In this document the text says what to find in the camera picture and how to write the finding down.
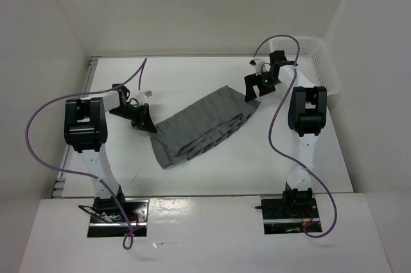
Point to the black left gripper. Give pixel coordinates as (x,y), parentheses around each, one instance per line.
(144,121)

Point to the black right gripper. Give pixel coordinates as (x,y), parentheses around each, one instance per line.
(252,80)

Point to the grey pleated skirt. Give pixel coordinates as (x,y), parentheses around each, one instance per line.
(201,126)

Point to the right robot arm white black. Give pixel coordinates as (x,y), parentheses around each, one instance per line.
(306,118)

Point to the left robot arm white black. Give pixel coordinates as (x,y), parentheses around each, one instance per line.
(107,190)

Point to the white perforated plastic basket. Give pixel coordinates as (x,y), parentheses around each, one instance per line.
(315,60)

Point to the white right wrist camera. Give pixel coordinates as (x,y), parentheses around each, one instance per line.
(259,65)

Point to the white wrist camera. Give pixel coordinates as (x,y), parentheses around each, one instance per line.
(142,96)
(259,65)

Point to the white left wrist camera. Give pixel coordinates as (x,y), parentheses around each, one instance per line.
(142,96)

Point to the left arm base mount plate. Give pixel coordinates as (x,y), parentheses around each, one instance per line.
(106,223)

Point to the aluminium table edge rail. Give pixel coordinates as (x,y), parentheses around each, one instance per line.
(84,127)

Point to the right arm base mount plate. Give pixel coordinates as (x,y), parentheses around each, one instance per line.
(289,214)

